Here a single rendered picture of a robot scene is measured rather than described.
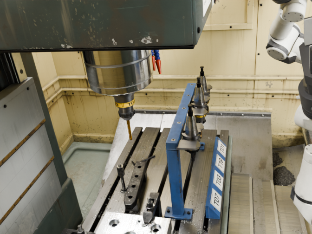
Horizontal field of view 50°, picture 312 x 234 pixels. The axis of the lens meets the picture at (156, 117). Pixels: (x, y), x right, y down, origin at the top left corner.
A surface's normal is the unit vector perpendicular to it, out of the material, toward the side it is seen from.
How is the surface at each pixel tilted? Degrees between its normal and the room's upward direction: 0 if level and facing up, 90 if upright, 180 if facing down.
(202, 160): 0
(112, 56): 90
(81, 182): 0
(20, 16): 90
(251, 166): 24
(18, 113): 90
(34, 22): 90
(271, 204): 7
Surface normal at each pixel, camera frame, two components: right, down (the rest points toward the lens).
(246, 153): -0.18, -0.59
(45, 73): 0.97, 0.03
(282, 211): -0.07, -0.93
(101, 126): -0.23, 0.49
